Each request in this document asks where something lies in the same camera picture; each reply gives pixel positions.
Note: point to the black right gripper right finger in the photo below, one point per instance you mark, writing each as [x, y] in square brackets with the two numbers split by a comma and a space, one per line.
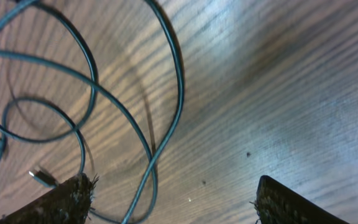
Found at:
[276, 203]

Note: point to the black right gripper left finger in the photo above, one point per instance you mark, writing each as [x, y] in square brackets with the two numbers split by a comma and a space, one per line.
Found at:
[68, 203]

